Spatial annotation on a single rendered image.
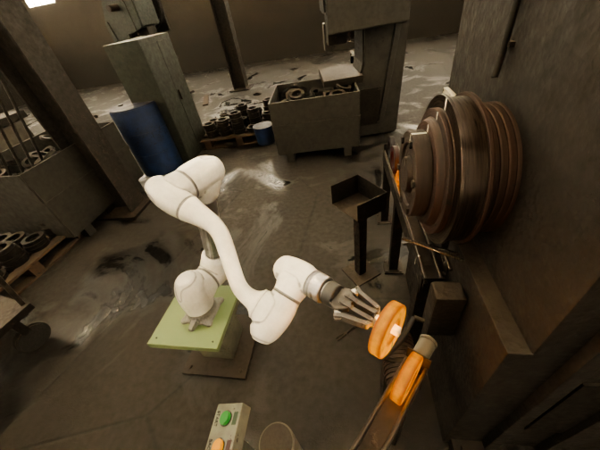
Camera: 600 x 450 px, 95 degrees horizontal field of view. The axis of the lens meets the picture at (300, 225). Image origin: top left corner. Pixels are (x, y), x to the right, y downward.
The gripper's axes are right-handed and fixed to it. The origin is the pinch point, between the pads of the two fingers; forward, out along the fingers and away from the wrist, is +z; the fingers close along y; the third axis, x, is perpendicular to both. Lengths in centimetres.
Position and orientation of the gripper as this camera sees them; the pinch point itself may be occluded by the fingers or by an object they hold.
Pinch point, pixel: (387, 325)
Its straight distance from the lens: 81.5
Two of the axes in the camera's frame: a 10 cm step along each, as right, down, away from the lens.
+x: -1.8, -7.7, -6.1
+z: 7.4, 3.0, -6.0
